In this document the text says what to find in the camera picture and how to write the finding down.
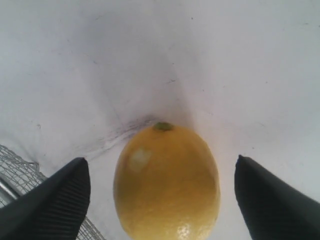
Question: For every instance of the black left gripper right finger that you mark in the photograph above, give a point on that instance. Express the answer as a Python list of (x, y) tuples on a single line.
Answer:
[(271, 208)]

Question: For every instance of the oval steel mesh basket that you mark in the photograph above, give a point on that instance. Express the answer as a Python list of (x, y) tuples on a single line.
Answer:
[(17, 176)]

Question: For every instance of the yellow lemon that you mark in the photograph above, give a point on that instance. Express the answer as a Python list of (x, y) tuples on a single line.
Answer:
[(166, 185)]

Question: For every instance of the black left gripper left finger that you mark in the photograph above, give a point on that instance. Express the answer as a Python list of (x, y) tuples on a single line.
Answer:
[(54, 210)]

